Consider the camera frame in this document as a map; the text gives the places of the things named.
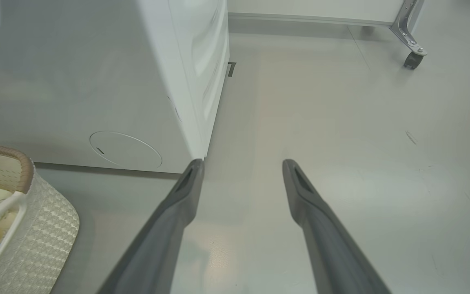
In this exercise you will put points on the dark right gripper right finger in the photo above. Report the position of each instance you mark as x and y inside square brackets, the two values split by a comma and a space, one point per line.
[320, 232]

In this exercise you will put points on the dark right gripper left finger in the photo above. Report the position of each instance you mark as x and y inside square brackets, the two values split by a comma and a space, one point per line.
[165, 228]

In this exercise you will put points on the cream perforated laundry basket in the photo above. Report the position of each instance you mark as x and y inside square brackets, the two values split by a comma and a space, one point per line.
[43, 220]

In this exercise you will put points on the white front-load washing machine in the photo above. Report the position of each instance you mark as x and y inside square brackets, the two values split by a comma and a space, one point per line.
[96, 81]

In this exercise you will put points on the metal frame leg with caster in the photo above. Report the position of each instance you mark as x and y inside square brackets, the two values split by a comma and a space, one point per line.
[408, 36]

